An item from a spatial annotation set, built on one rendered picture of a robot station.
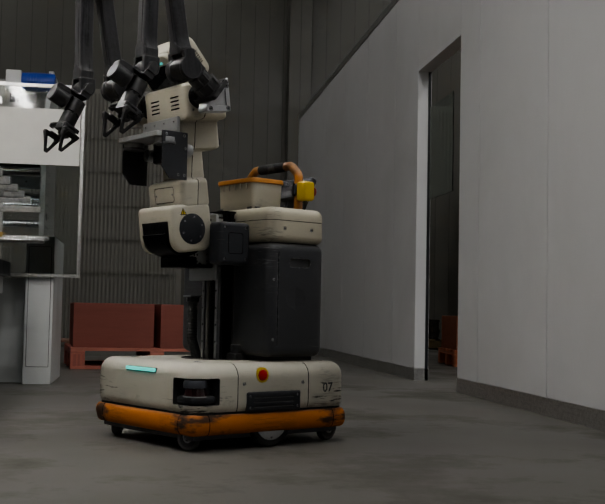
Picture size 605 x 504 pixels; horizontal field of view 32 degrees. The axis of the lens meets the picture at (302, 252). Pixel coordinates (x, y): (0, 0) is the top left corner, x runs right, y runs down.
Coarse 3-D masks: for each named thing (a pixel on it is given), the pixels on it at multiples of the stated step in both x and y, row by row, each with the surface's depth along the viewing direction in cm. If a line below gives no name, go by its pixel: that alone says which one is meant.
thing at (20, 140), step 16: (0, 112) 605; (16, 112) 607; (32, 112) 608; (48, 112) 609; (0, 128) 605; (16, 128) 606; (32, 128) 608; (48, 128) 609; (0, 144) 604; (16, 144) 606; (32, 144) 607; (48, 144) 608; (64, 144) 610; (0, 160) 604; (16, 160) 605; (32, 160) 607; (48, 160) 608; (64, 160) 609
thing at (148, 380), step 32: (128, 384) 357; (160, 384) 341; (192, 384) 329; (224, 384) 335; (256, 384) 344; (288, 384) 352; (320, 384) 362; (128, 416) 355; (160, 416) 340; (192, 416) 329; (224, 416) 335; (256, 416) 343; (288, 416) 351; (320, 416) 360
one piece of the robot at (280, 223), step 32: (256, 224) 361; (288, 224) 360; (320, 224) 369; (256, 256) 360; (288, 256) 359; (320, 256) 369; (192, 288) 389; (224, 288) 367; (256, 288) 359; (288, 288) 359; (320, 288) 369; (192, 320) 377; (224, 320) 367; (256, 320) 358; (288, 320) 358; (192, 352) 378; (224, 352) 366; (256, 352) 358; (288, 352) 358
